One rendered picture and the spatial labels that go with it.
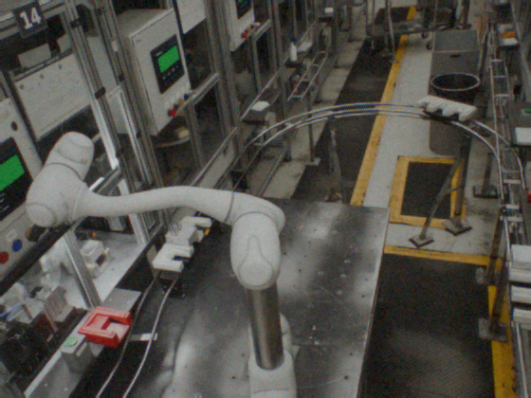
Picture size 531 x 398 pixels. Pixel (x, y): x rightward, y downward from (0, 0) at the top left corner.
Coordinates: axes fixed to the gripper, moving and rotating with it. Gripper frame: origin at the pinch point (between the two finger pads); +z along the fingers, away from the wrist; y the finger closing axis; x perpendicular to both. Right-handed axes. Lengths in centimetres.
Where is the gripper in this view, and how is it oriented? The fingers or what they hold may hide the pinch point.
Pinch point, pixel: (35, 233)
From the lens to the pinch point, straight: 173.9
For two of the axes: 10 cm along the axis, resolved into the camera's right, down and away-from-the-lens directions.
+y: 2.1, 7.2, -6.7
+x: 8.2, 2.4, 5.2
